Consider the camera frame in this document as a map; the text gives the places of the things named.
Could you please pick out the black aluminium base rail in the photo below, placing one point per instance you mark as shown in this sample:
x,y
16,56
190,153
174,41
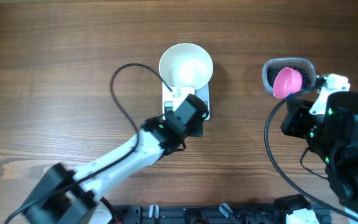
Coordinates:
x,y
259,213

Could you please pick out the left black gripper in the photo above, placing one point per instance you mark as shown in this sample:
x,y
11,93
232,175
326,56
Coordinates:
x,y
197,130

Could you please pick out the clear plastic container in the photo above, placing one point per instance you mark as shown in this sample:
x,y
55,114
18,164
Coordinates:
x,y
273,66

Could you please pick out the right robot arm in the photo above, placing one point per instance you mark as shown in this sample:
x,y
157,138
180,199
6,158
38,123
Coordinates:
x,y
333,136

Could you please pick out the black beans pile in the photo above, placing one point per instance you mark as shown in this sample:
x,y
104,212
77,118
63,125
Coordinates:
x,y
273,72

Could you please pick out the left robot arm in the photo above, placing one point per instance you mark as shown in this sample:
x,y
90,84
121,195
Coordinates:
x,y
74,195

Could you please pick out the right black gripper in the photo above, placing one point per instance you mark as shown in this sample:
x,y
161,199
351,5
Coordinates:
x,y
298,110

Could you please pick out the white digital kitchen scale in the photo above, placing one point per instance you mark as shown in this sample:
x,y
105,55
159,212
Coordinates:
x,y
171,103

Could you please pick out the white bowl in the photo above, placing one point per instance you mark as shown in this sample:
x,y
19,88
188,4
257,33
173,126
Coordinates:
x,y
186,65

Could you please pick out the pink scoop blue handle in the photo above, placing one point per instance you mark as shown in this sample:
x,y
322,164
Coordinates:
x,y
288,81

